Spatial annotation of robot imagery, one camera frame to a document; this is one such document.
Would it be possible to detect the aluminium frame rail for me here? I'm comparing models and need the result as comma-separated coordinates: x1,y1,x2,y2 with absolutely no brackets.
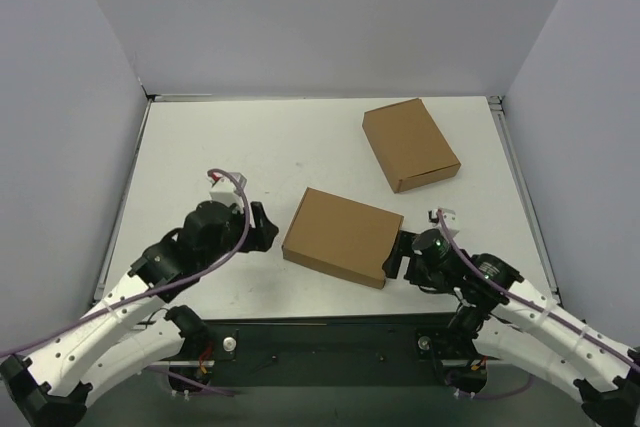
487,95,599,366

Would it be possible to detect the folded closed cardboard box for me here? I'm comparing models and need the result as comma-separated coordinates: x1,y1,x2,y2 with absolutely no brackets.
362,98,461,193

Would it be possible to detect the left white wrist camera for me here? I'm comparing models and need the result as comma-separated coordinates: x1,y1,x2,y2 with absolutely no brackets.
207,169,247,210

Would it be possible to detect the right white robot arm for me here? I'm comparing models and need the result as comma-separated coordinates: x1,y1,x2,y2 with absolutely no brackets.
383,228,639,426

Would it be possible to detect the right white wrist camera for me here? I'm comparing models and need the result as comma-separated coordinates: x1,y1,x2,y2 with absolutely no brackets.
428,207,460,240

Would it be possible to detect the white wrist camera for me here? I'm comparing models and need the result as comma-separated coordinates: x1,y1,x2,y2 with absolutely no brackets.
428,207,460,240
207,169,247,210

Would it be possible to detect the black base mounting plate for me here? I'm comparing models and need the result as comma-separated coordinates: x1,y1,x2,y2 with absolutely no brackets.
144,314,506,391

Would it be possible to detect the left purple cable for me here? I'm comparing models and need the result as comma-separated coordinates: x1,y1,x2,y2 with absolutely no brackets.
0,166,251,358

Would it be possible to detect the cardboard box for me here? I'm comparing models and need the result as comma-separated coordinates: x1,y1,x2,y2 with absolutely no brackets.
282,188,404,290
362,98,461,193

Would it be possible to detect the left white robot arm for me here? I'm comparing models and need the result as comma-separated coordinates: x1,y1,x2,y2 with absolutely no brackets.
1,201,279,426

